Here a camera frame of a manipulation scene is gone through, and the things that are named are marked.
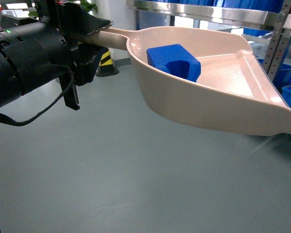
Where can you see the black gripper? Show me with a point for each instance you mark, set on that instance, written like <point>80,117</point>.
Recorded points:
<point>72,19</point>

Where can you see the blue plastic part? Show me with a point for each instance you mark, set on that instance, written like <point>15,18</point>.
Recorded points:
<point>175,60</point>

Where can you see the potted green plant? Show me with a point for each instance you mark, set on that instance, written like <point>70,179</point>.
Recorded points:
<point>87,6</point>

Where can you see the beige plastic dustpan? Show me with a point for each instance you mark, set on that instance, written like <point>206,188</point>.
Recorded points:
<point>232,94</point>

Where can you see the yellow black bollard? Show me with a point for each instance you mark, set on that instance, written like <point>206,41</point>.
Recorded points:
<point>106,66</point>

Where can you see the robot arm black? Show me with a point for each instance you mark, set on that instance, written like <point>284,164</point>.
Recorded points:
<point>33,54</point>

